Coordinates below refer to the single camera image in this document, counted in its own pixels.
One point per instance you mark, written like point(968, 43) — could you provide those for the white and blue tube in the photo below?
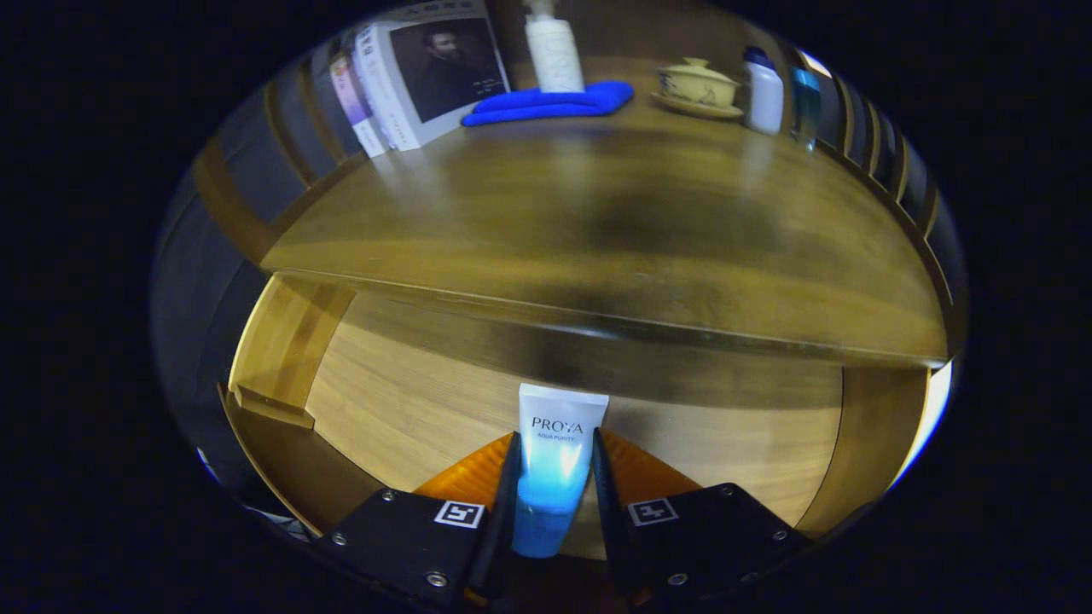
point(559, 460)

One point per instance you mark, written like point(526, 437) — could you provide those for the white pump bottle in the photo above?
point(554, 55)

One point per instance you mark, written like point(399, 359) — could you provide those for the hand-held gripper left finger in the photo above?
point(503, 529)

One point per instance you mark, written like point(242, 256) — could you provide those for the white bottle with blue cap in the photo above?
point(765, 98)

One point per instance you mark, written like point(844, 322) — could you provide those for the wooden countertop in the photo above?
point(597, 222)

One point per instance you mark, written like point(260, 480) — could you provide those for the white book with portrait cover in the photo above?
point(444, 68)

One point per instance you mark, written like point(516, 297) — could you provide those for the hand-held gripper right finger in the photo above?
point(607, 529)

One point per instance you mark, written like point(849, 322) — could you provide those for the teal bottle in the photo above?
point(804, 107)

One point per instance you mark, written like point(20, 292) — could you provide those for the purple book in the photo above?
point(350, 94)

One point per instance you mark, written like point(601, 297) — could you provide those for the yellow lidded teacup with saucer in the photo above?
point(695, 85)

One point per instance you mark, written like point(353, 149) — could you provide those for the folded blue cloth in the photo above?
point(546, 102)

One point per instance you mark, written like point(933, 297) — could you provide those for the brown wooden drawer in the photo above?
point(409, 401)

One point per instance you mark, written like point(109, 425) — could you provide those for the thin white book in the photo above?
point(373, 107)

